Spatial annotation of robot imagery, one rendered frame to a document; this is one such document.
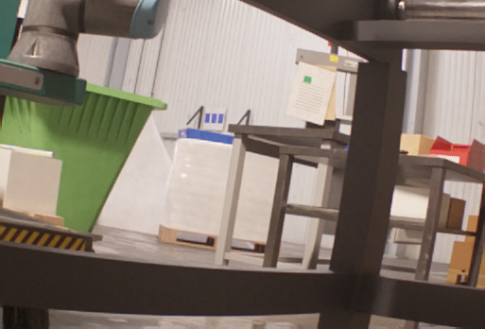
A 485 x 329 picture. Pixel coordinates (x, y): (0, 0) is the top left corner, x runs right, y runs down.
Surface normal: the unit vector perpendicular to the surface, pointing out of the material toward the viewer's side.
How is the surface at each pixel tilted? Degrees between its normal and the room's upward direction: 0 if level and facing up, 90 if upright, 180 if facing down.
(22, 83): 90
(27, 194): 90
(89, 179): 101
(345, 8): 90
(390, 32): 90
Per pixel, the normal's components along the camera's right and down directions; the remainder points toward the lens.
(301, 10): 0.73, 0.06
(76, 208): 0.59, 0.22
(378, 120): -0.66, -0.16
